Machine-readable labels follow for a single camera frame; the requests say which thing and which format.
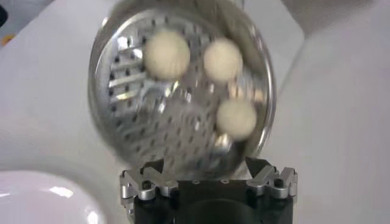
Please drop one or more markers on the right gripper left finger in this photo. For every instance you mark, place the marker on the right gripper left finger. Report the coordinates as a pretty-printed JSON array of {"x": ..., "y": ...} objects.
[{"x": 158, "y": 182}]

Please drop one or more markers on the white round plate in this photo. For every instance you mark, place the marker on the white round plate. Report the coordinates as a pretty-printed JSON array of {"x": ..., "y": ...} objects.
[{"x": 36, "y": 204}]

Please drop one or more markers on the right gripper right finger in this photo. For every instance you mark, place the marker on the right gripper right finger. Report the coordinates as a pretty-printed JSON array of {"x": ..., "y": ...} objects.
[{"x": 262, "y": 180}]

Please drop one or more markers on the white steamed baozi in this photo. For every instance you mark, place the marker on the white steamed baozi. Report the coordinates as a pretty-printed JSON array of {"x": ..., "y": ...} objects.
[
  {"x": 236, "y": 118},
  {"x": 222, "y": 59},
  {"x": 167, "y": 54}
]

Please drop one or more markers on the stainless steel steamer basket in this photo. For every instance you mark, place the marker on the stainless steel steamer basket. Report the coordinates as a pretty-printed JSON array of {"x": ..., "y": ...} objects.
[{"x": 170, "y": 137}]

